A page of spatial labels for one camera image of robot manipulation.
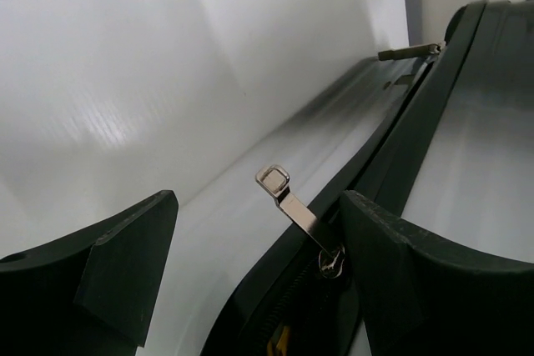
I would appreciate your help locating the camouflage orange fabric bag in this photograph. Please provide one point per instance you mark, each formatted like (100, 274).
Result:
(278, 344)

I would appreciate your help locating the silver zipper pull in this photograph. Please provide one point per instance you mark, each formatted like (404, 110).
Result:
(275, 180)
(418, 51)

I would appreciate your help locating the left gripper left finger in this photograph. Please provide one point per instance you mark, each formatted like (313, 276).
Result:
(91, 292)

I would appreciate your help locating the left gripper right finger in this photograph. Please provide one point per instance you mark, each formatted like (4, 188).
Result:
(422, 294)

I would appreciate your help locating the white black hard-shell suitcase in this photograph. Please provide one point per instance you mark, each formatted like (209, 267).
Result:
(446, 145)

